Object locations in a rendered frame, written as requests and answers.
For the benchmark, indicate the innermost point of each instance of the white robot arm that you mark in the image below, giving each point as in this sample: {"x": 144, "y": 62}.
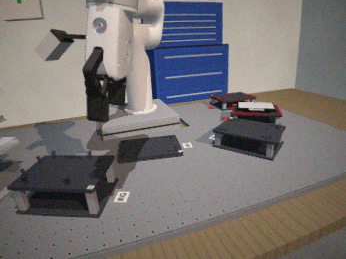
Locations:
{"x": 146, "y": 36}

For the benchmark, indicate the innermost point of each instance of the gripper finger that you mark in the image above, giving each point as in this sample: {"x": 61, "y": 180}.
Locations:
{"x": 97, "y": 99}
{"x": 117, "y": 91}

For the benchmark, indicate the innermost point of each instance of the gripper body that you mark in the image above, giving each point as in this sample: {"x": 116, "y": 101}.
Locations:
{"x": 115, "y": 36}

